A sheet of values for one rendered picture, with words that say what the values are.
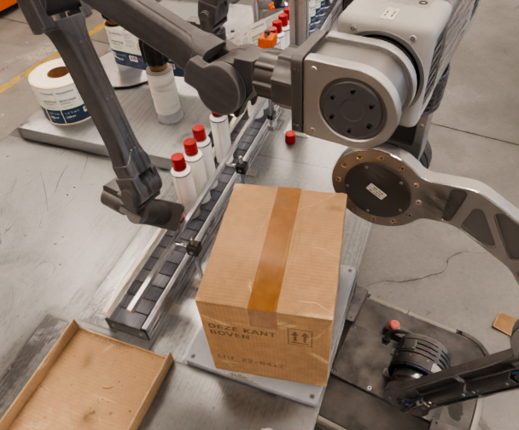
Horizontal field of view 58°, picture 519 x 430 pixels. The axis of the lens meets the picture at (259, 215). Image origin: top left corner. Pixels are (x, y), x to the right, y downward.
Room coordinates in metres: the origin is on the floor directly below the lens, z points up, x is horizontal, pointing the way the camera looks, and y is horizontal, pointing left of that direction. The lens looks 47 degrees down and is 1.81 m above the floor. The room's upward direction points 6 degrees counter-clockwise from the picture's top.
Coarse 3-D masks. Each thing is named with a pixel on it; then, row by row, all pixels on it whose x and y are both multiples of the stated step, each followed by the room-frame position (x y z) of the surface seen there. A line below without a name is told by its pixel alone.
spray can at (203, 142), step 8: (192, 128) 1.00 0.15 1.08; (200, 128) 1.00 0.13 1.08; (200, 136) 0.99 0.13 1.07; (200, 144) 0.99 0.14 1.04; (208, 144) 0.99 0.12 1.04; (208, 152) 0.99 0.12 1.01; (208, 160) 0.98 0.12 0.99; (208, 168) 0.98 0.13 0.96; (208, 176) 0.98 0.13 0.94; (216, 184) 0.99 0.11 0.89
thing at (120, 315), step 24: (240, 120) 1.31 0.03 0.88; (264, 120) 1.29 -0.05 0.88; (240, 144) 1.18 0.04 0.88; (216, 168) 1.08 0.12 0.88; (216, 192) 0.97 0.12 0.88; (168, 240) 0.81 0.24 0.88; (144, 264) 0.73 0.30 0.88; (168, 264) 0.73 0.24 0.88; (120, 312) 0.60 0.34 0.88; (144, 312) 0.59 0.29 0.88
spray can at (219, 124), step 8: (216, 120) 1.09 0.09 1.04; (224, 120) 1.09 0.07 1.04; (216, 128) 1.09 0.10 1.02; (224, 128) 1.09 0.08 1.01; (216, 136) 1.09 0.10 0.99; (224, 136) 1.09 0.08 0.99; (216, 144) 1.09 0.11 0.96; (224, 144) 1.08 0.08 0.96; (216, 152) 1.10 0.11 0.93; (224, 152) 1.08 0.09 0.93; (232, 160) 1.10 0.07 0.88
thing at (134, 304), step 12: (252, 120) 1.19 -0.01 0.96; (240, 132) 1.13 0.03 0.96; (228, 156) 1.03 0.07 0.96; (216, 180) 0.95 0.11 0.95; (204, 192) 0.89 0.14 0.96; (192, 216) 0.81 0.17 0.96; (180, 228) 0.77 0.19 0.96; (168, 252) 0.70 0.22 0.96; (156, 264) 0.67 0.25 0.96; (144, 288) 0.60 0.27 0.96; (132, 300) 0.58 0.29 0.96; (132, 312) 0.55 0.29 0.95
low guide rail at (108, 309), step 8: (232, 120) 1.26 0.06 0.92; (232, 128) 1.24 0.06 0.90; (160, 232) 0.81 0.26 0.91; (152, 240) 0.78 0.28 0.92; (144, 248) 0.76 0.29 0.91; (152, 248) 0.77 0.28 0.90; (144, 256) 0.74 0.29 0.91; (136, 264) 0.71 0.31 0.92; (128, 272) 0.69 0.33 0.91; (136, 272) 0.69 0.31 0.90; (128, 280) 0.67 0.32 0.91; (120, 288) 0.64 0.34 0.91; (112, 296) 0.62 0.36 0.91; (120, 296) 0.63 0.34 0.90; (112, 304) 0.60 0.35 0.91; (104, 312) 0.59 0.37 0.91
